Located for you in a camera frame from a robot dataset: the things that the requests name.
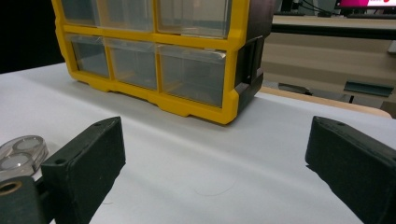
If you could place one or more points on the clear plastic drawer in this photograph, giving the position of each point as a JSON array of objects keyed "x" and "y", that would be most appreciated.
[
  {"x": 90, "y": 56},
  {"x": 134, "y": 63},
  {"x": 193, "y": 17},
  {"x": 191, "y": 74},
  {"x": 124, "y": 14},
  {"x": 77, "y": 11}
]

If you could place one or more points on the clear twin-well lens case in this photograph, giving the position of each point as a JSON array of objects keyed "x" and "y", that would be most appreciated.
[{"x": 21, "y": 155}]

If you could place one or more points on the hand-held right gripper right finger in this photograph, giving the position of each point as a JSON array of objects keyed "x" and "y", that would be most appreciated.
[{"x": 358, "y": 165}]

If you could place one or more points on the monitor with pink screen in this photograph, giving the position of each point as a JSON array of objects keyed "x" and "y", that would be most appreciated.
[{"x": 367, "y": 2}]

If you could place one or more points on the black metal rail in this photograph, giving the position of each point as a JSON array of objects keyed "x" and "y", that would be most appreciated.
[{"x": 336, "y": 32}]

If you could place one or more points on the grey-green metal bracket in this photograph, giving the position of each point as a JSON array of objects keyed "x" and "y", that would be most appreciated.
[{"x": 369, "y": 88}]

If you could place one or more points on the yellow black drawer cabinet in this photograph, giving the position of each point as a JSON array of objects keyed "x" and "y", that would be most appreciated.
[{"x": 229, "y": 102}]

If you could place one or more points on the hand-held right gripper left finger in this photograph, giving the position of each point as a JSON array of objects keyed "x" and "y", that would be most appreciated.
[{"x": 84, "y": 161}]

